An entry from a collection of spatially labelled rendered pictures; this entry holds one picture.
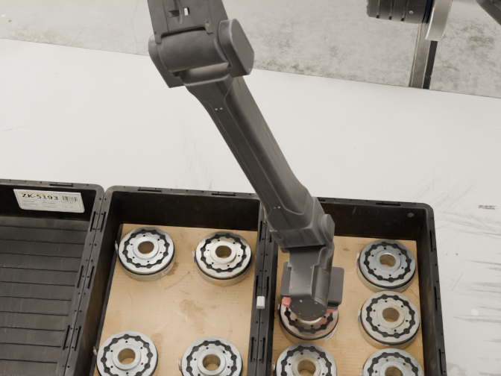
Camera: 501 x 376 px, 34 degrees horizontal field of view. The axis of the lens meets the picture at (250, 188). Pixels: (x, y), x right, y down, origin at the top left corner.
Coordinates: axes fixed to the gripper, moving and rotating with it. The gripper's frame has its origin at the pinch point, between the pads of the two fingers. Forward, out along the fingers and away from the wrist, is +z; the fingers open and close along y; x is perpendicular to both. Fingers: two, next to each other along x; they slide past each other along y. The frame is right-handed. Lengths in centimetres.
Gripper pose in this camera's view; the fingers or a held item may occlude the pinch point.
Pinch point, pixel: (309, 308)
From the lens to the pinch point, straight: 145.7
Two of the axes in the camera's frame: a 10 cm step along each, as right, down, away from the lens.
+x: 1.3, -7.9, 6.0
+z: 0.0, 6.1, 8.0
